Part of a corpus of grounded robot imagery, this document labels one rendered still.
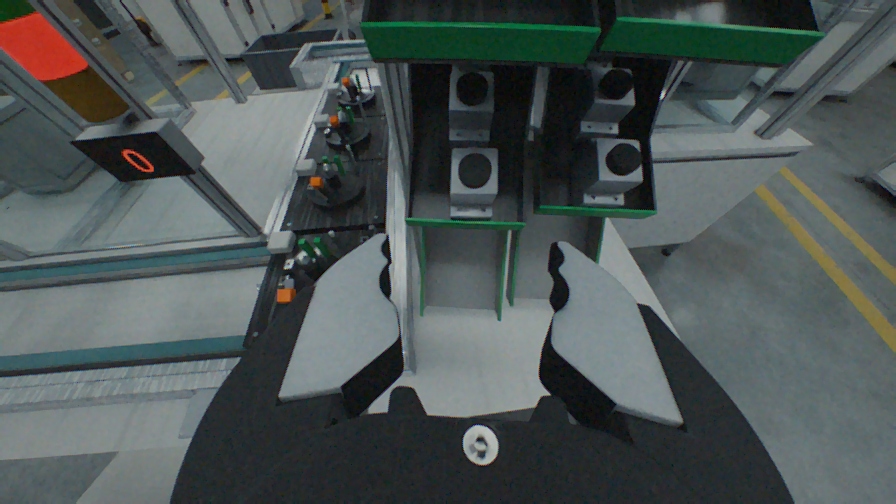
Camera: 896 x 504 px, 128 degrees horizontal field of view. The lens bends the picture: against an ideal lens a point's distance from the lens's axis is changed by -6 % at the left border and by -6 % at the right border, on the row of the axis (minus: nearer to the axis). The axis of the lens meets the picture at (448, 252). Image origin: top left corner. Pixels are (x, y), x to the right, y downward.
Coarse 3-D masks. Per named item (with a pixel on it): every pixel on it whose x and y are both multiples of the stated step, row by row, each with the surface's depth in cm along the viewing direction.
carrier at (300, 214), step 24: (312, 168) 66; (336, 168) 66; (360, 168) 69; (384, 168) 69; (312, 192) 60; (336, 192) 60; (360, 192) 61; (384, 192) 63; (288, 216) 59; (312, 216) 59; (336, 216) 59; (360, 216) 59; (384, 216) 59
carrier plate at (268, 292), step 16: (352, 240) 55; (272, 256) 52; (288, 256) 52; (272, 272) 50; (272, 288) 48; (256, 304) 46; (272, 304) 46; (256, 320) 45; (272, 320) 45; (256, 336) 43
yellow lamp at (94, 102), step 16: (48, 80) 25; (64, 80) 26; (80, 80) 27; (96, 80) 28; (64, 96) 27; (80, 96) 27; (96, 96) 28; (112, 96) 29; (80, 112) 28; (96, 112) 29; (112, 112) 30
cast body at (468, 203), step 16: (464, 160) 22; (480, 160) 22; (496, 160) 23; (464, 176) 22; (480, 176) 22; (496, 176) 23; (464, 192) 23; (480, 192) 23; (496, 192) 23; (464, 208) 25; (480, 208) 25
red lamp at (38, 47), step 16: (32, 16) 23; (0, 32) 22; (16, 32) 22; (32, 32) 23; (48, 32) 24; (16, 48) 23; (32, 48) 23; (48, 48) 24; (64, 48) 25; (32, 64) 24; (48, 64) 24; (64, 64) 25; (80, 64) 26
